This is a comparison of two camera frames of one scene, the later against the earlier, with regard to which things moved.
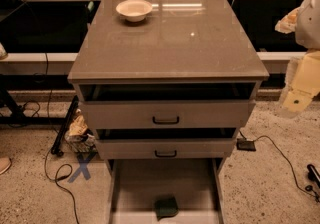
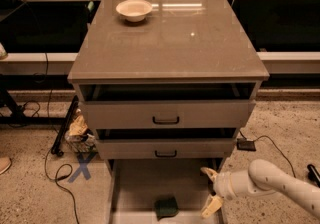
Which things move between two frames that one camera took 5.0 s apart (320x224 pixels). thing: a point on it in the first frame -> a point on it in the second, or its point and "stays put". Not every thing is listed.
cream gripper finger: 288,24 -> 231,184
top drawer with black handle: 167,105 stays put
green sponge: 166,206 stays put
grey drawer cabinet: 167,82 stays put
